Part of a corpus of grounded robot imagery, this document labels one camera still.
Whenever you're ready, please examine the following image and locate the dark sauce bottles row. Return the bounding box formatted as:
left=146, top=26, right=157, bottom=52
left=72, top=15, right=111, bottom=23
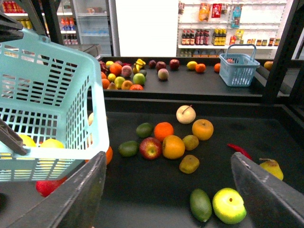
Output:
left=180, top=29, right=210, bottom=46

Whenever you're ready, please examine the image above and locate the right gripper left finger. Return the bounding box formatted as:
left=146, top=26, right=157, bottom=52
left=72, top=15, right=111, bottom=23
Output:
left=9, top=152, right=106, bottom=228

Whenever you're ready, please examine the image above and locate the orange persimmon smooth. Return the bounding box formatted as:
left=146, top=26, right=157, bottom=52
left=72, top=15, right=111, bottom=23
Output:
left=162, top=135, right=185, bottom=160

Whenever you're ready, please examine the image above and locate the green lime front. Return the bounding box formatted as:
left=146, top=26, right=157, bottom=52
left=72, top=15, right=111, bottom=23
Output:
left=190, top=189, right=212, bottom=222

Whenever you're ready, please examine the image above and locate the red chili pepper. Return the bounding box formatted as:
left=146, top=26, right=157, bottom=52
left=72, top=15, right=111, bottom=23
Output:
left=227, top=143, right=253, bottom=160

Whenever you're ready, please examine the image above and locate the yellow lemon on shelf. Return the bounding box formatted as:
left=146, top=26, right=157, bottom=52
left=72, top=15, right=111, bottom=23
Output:
left=186, top=61, right=198, bottom=71

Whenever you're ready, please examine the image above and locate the golden orange apple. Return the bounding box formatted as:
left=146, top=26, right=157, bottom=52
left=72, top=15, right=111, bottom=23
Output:
left=192, top=119, right=214, bottom=141

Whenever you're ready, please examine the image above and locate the red yellow apple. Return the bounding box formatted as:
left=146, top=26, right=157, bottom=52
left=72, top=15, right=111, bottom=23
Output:
left=139, top=137, right=162, bottom=160

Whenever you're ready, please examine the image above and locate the orange right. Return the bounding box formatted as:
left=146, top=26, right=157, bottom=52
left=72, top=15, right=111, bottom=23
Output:
left=154, top=122, right=174, bottom=142

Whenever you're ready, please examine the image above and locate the brown kiwi upper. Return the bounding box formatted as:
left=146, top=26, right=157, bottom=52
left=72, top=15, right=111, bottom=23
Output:
left=182, top=135, right=199, bottom=151

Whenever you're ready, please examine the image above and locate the light blue shopping basket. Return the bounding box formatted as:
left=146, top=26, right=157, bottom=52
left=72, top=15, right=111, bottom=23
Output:
left=0, top=28, right=109, bottom=182

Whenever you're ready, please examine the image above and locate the yellow pear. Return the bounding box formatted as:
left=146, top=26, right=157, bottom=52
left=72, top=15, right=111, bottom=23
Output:
left=259, top=158, right=284, bottom=181

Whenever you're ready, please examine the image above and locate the yellow green apple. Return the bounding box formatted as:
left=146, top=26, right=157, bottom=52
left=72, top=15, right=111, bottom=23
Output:
left=212, top=188, right=247, bottom=225

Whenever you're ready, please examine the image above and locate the yellow lemon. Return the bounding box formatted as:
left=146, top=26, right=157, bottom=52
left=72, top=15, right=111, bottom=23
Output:
left=19, top=134, right=37, bottom=147
left=186, top=61, right=198, bottom=71
left=40, top=139, right=64, bottom=149

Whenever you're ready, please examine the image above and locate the green lime upper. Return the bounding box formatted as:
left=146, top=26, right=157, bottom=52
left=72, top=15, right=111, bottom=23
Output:
left=136, top=122, right=154, bottom=138

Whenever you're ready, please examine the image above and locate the cream pear right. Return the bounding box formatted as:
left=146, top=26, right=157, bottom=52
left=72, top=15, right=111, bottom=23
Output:
left=176, top=105, right=196, bottom=124

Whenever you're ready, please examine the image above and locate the large orange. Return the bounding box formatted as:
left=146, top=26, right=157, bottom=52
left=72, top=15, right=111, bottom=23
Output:
left=106, top=146, right=113, bottom=165

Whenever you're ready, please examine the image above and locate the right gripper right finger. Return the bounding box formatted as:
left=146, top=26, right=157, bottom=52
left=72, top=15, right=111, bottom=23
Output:
left=230, top=152, right=304, bottom=228

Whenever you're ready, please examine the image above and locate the red apple near edge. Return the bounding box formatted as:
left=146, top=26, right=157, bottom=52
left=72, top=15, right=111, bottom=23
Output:
left=36, top=177, right=67, bottom=197

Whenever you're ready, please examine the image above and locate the small blue basket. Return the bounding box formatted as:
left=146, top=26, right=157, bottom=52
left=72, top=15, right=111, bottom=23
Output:
left=219, top=44, right=260, bottom=87

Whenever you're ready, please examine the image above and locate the brownish kiwi fruit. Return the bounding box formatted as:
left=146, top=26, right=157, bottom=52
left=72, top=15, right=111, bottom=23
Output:
left=179, top=154, right=200, bottom=174

